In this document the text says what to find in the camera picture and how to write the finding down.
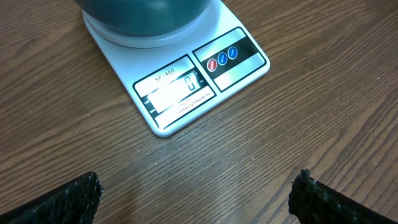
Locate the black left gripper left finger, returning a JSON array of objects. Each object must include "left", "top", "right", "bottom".
[{"left": 1, "top": 172, "right": 103, "bottom": 224}]

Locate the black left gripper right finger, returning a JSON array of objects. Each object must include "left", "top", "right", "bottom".
[{"left": 288, "top": 169, "right": 397, "bottom": 224}]

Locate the white digital kitchen scale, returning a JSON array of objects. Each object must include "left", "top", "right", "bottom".
[{"left": 83, "top": 1, "right": 270, "bottom": 138}]

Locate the blue metal bowl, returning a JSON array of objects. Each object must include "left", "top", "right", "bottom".
[{"left": 75, "top": 0, "right": 210, "bottom": 36}]

